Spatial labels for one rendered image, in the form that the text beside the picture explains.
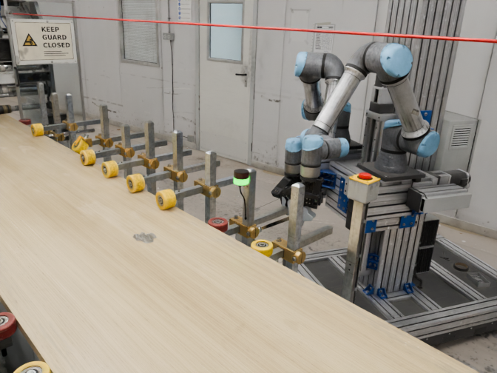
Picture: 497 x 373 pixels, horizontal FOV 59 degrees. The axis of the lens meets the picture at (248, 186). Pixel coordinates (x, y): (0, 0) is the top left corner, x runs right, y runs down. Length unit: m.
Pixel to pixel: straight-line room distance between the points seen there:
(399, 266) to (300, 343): 1.55
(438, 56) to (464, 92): 1.78
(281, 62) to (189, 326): 3.96
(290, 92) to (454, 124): 2.69
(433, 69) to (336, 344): 1.52
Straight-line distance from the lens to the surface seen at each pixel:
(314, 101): 2.38
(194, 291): 1.36
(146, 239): 1.64
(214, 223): 1.76
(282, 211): 2.02
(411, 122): 1.92
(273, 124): 5.05
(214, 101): 5.62
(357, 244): 1.48
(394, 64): 1.74
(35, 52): 3.92
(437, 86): 2.39
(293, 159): 1.96
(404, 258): 2.68
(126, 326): 1.25
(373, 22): 4.38
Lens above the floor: 1.67
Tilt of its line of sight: 21 degrees down
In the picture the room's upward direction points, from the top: 2 degrees clockwise
